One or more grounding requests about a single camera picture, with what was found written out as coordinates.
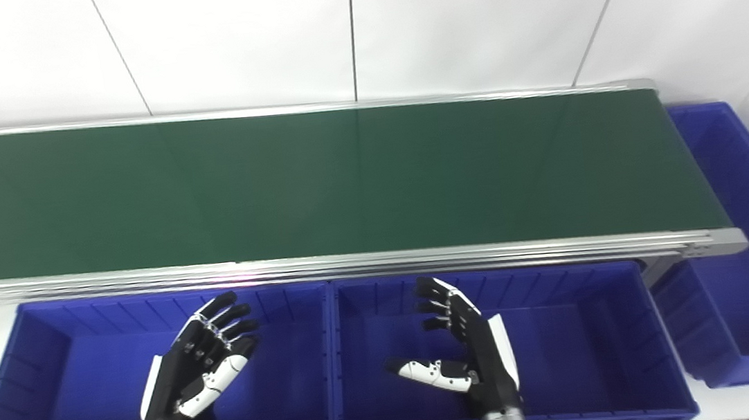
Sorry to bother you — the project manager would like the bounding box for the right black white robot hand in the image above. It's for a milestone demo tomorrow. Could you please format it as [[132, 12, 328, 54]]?
[[377, 267, 525, 420]]

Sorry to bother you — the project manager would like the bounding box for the green conveyor belt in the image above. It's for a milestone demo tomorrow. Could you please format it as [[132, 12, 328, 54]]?
[[0, 57, 732, 304], [0, 50, 749, 331]]

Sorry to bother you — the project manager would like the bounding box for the aluminium conveyor leg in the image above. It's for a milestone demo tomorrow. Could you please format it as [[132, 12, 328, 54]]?
[[637, 252, 696, 282]]

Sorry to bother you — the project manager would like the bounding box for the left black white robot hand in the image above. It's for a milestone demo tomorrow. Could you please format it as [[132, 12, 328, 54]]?
[[130, 289, 269, 420]]

